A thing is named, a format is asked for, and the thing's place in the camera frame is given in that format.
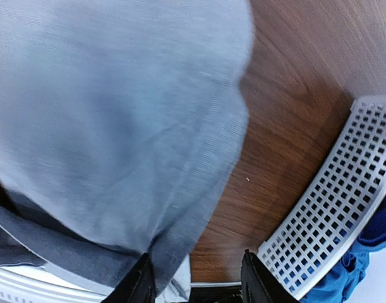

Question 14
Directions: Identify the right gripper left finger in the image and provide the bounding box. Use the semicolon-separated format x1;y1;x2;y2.
102;253;156;303

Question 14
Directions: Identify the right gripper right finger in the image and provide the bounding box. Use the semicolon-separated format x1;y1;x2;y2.
241;249;298;303

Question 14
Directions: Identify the grey polo shirt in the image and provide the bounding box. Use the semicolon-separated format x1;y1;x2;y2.
0;1;253;302

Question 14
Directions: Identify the white laundry basket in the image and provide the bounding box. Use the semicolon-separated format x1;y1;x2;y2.
257;96;386;300

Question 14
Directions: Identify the blue garment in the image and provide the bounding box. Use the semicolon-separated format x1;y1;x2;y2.
301;195;386;302

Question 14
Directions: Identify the front aluminium rail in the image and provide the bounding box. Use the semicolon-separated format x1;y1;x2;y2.
0;266;113;303

